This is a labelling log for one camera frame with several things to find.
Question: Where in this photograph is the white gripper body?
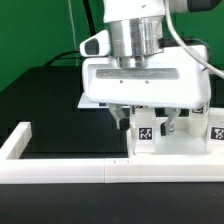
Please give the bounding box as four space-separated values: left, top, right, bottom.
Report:
80 30 211 109

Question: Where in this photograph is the white marker tag plate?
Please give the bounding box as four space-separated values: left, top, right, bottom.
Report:
78 93 108 109

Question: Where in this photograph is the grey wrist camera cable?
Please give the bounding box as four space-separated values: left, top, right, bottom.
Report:
164 0 224 79

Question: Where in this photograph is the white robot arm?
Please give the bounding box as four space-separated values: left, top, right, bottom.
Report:
80 0 214 136

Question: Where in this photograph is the white square tabletop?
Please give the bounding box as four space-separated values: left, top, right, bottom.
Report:
127 117 224 157

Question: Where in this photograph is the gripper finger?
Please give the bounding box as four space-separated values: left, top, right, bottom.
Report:
109 104 130 130
160 108 181 136

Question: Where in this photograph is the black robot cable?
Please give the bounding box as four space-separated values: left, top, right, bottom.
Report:
43 0 96 68

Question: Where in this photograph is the thin white cable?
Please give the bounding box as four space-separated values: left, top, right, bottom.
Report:
67 0 78 51

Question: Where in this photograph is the white U-shaped obstacle fence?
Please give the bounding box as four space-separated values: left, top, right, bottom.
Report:
0 122 224 184

